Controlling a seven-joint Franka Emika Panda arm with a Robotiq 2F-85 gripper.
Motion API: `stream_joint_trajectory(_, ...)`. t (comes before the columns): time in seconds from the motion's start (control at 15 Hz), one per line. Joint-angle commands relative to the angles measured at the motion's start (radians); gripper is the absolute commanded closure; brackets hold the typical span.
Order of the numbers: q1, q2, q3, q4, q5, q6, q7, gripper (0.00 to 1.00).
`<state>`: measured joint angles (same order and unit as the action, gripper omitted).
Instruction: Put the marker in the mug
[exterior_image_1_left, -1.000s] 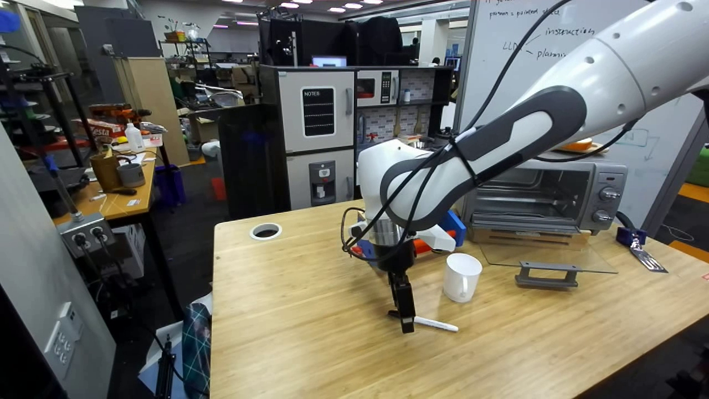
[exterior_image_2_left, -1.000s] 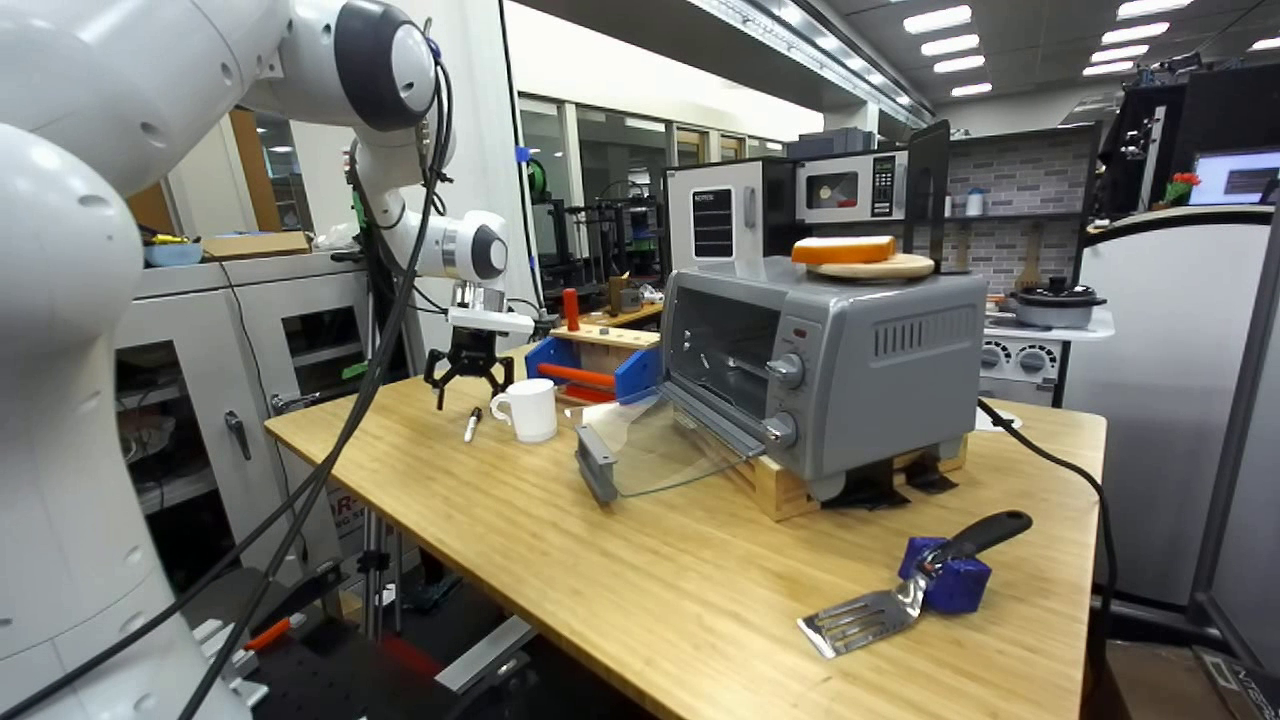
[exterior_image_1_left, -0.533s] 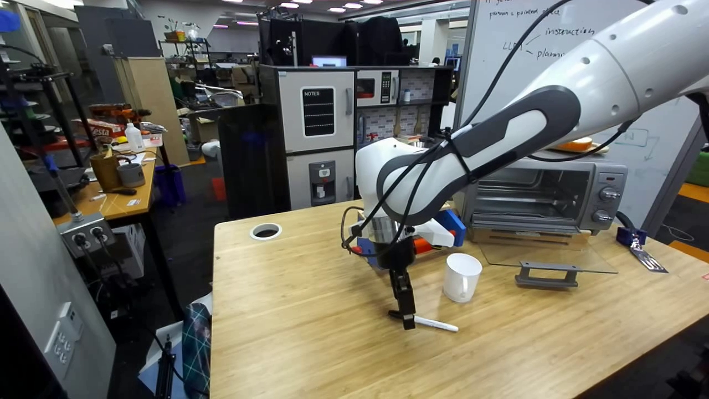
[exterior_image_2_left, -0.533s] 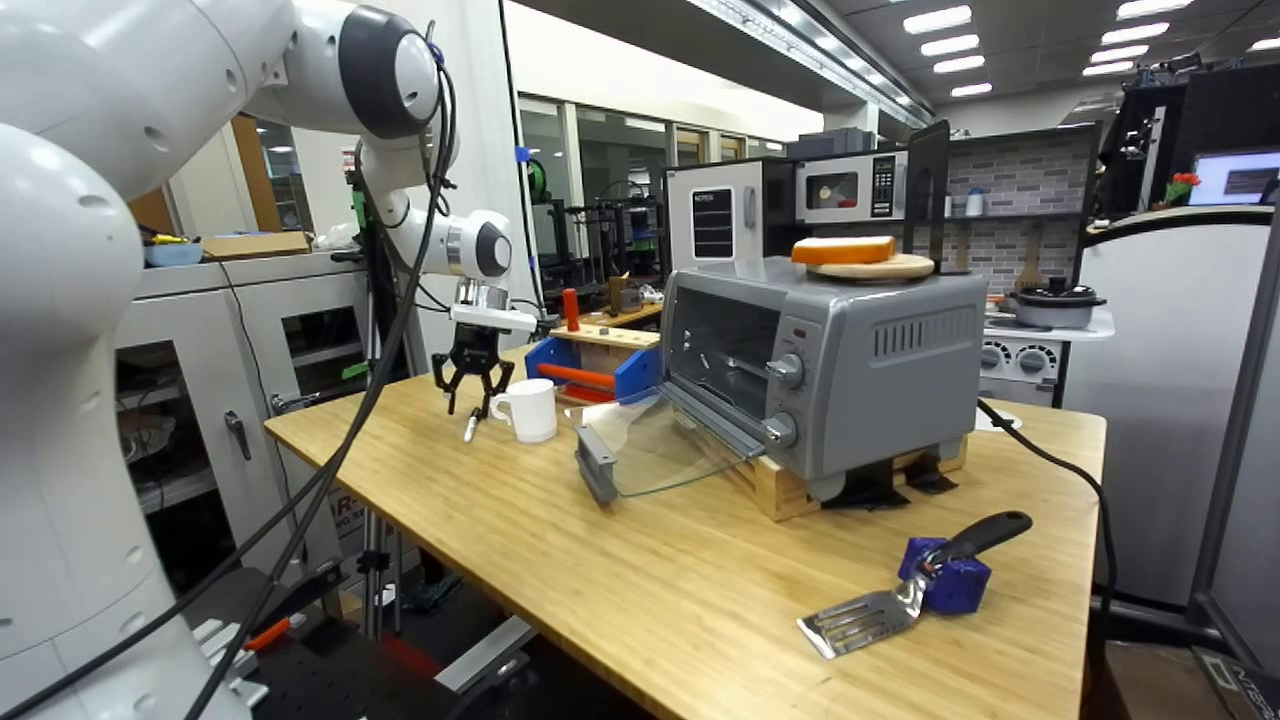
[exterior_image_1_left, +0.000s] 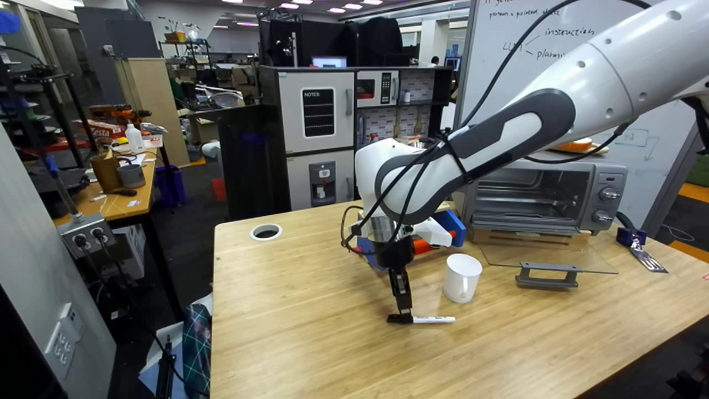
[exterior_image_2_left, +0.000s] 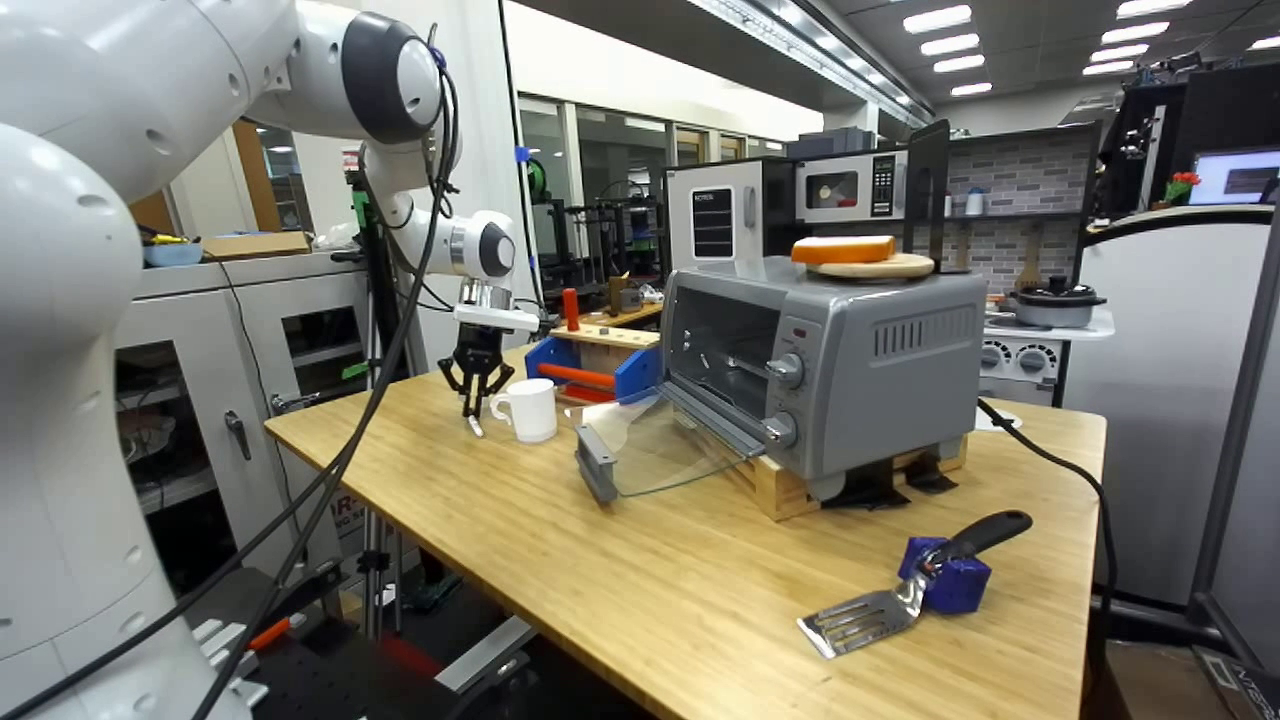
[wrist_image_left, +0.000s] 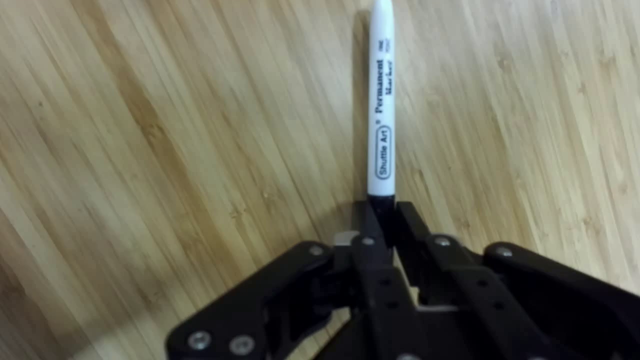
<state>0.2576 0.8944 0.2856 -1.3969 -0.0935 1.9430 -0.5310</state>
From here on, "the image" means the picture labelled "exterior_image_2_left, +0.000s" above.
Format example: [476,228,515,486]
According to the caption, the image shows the toy stove with knobs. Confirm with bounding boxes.
[974,310,1121,413]

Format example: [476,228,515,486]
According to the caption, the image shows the wooden peg rack blue ends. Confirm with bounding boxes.
[520,315,669,408]

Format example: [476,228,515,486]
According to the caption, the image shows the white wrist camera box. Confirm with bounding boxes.
[452,301,546,339]

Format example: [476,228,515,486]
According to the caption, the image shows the grey storage cabinet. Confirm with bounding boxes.
[109,249,407,593]

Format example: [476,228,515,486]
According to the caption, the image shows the orange rod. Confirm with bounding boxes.
[534,360,623,399]

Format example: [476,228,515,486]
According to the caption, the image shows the black oven support brackets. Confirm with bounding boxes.
[816,454,969,517]

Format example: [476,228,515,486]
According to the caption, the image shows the black oven power cable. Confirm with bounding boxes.
[973,394,1121,630]

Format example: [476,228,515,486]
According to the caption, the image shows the grey toy pot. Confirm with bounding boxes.
[1007,274,1108,334]

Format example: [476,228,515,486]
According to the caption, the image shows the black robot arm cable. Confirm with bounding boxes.
[0,34,469,720]

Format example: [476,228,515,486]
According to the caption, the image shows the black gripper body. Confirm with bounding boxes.
[447,323,507,380]

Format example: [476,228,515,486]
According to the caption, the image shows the metal spatula black handle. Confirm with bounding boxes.
[790,509,1040,662]

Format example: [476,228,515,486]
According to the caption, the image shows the blue spatula holder block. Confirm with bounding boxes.
[897,531,994,620]

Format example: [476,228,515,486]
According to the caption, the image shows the grey toaster oven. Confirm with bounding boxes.
[659,257,990,486]

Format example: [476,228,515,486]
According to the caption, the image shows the white partition panel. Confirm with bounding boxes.
[1061,204,1280,610]

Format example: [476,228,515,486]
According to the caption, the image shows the orange handled tool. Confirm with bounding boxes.
[239,606,318,658]

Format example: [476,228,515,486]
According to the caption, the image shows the toy microwave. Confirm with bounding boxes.
[790,146,910,228]

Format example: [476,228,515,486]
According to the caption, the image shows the computer monitor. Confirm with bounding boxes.
[1185,142,1280,210]

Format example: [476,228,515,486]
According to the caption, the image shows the orange toy bread slice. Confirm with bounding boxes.
[789,231,898,269]

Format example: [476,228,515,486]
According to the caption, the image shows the white toy kitchen cabinet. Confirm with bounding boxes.
[662,157,771,278]

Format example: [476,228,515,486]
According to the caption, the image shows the black upright panel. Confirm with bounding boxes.
[905,116,956,273]

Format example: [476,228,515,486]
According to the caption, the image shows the white plastic mug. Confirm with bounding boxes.
[486,374,565,449]

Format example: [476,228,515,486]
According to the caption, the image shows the glass lid with grey handle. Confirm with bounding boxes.
[573,394,751,513]

